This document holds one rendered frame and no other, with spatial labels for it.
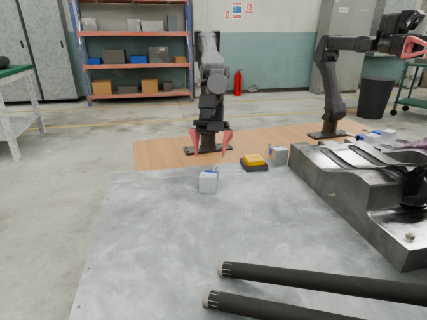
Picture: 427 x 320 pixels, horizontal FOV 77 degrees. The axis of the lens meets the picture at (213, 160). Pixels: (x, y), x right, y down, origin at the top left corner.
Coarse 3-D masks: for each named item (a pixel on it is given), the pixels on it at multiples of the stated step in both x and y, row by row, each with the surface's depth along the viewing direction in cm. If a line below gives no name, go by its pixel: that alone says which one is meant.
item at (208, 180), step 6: (204, 174) 81; (210, 174) 81; (216, 174) 81; (204, 180) 79; (210, 180) 79; (216, 180) 80; (204, 186) 80; (210, 186) 80; (216, 186) 81; (204, 192) 81; (210, 192) 81
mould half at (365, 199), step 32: (288, 160) 97; (320, 160) 82; (352, 160) 83; (384, 160) 83; (320, 192) 79; (352, 192) 66; (384, 192) 61; (352, 224) 67; (384, 224) 58; (416, 224) 58; (384, 256) 57; (416, 256) 53
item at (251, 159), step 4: (244, 156) 97; (248, 156) 97; (252, 156) 97; (256, 156) 97; (260, 156) 97; (244, 160) 98; (248, 160) 94; (252, 160) 94; (256, 160) 94; (260, 160) 94; (264, 160) 94; (248, 164) 93; (252, 164) 94; (256, 164) 94; (260, 164) 94
